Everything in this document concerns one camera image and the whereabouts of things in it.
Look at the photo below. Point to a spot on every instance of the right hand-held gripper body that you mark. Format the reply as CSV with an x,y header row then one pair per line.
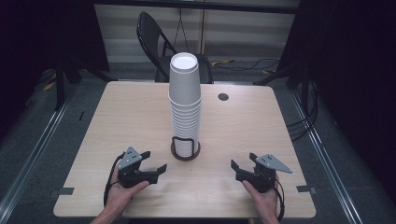
x,y
264,179

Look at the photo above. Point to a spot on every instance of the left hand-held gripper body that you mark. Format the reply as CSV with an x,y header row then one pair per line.
x,y
129,172

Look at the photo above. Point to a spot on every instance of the stack of white paper cups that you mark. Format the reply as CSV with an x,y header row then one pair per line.
x,y
185,102

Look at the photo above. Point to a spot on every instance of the person's right hand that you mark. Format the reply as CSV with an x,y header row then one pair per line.
x,y
266,203

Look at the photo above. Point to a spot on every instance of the person's left hand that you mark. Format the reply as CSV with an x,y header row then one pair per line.
x,y
120,197

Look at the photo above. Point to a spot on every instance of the grey tape strip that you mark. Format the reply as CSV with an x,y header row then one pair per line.
x,y
63,191
305,189

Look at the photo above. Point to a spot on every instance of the dark round table grommet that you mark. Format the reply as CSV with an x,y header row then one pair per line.
x,y
223,96

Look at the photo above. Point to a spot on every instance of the black stand leg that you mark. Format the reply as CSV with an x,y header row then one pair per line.
x,y
274,76

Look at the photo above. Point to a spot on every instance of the yellow floor tape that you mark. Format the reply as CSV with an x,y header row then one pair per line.
x,y
222,62
49,86

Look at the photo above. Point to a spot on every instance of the black metal stand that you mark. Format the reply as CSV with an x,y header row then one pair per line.
x,y
59,87

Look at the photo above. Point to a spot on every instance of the black folding chair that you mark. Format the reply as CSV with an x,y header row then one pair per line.
x,y
149,34

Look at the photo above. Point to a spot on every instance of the metal floor rail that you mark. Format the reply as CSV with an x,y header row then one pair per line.
x,y
37,149
323,149

